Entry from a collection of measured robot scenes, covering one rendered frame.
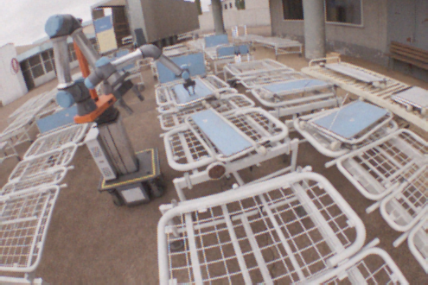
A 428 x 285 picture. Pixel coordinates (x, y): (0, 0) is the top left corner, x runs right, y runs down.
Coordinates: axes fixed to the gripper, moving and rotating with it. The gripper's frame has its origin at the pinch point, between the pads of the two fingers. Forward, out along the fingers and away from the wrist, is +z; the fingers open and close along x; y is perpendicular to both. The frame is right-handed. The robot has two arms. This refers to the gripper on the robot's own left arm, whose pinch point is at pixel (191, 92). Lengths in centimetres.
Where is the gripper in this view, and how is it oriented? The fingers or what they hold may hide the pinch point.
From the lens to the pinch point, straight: 216.2
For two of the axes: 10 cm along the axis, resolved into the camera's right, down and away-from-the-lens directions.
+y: -3.4, -4.1, 8.5
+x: -9.2, 3.5, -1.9
